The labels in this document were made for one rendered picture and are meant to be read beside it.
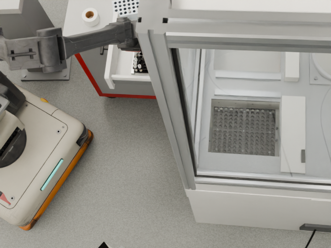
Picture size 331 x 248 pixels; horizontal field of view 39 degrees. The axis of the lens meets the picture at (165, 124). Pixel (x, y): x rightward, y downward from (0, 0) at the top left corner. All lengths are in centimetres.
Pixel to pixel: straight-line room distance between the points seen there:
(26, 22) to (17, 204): 90
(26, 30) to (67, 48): 125
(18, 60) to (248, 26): 76
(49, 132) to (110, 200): 49
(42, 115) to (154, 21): 196
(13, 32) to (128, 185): 101
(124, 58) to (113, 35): 46
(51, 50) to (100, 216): 151
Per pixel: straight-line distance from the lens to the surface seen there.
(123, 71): 190
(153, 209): 257
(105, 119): 275
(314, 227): 224
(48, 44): 125
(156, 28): 63
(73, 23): 216
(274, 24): 63
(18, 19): 245
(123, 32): 154
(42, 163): 247
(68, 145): 247
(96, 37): 141
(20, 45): 125
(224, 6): 67
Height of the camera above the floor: 252
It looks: 70 degrees down
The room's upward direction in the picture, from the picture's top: 17 degrees counter-clockwise
